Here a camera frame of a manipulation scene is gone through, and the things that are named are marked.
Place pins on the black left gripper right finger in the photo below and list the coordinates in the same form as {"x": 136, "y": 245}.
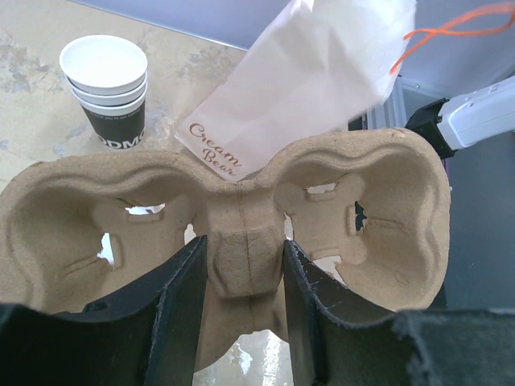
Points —
{"x": 337, "y": 337}

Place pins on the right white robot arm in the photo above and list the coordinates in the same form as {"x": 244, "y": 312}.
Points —
{"x": 454, "y": 124}

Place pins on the stack of paper cups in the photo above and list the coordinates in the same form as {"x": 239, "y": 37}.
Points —
{"x": 108, "y": 76}

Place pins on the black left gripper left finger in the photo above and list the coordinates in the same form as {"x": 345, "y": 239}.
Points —
{"x": 145, "y": 333}

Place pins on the pulp cup carrier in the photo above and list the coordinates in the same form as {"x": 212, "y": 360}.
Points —
{"x": 79, "y": 228}

